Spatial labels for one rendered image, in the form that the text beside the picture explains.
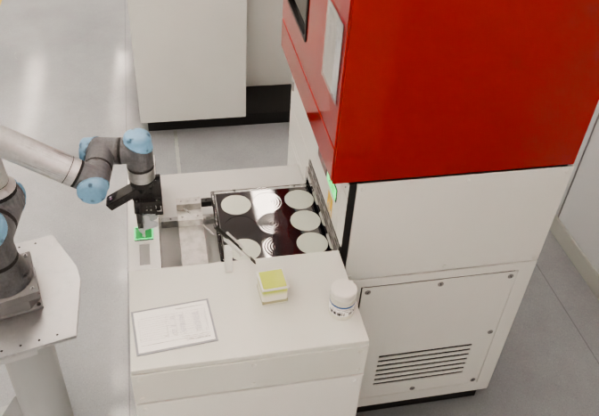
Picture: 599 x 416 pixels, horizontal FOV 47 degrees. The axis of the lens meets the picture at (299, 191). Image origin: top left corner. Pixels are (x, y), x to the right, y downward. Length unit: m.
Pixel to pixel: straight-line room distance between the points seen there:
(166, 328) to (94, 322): 1.34
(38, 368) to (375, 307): 1.10
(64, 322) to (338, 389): 0.81
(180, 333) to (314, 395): 0.43
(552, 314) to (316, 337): 1.79
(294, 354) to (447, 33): 0.90
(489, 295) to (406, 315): 0.30
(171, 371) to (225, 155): 2.36
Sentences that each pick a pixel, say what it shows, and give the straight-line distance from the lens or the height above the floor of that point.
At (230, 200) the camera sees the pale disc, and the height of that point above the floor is 0.90.
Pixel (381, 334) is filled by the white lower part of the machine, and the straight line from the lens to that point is 2.47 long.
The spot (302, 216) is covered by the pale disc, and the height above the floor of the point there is 0.90.
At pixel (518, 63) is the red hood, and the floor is 1.58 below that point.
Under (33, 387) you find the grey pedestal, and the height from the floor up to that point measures 0.46.
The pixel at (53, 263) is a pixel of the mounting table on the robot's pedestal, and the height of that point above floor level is 0.82.
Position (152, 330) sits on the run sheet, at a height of 0.97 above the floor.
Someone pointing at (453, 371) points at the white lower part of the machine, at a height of 0.24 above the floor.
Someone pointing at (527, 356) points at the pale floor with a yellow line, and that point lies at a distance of 3.25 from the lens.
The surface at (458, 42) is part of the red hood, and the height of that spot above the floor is 1.65.
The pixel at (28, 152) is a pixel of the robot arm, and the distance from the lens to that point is 1.81.
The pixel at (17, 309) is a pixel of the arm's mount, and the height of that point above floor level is 0.84.
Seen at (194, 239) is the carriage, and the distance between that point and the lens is 2.24.
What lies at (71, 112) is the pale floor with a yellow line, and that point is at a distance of 4.51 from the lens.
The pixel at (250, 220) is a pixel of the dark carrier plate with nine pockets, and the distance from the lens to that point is 2.27.
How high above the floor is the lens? 2.43
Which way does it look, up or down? 40 degrees down
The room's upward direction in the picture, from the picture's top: 4 degrees clockwise
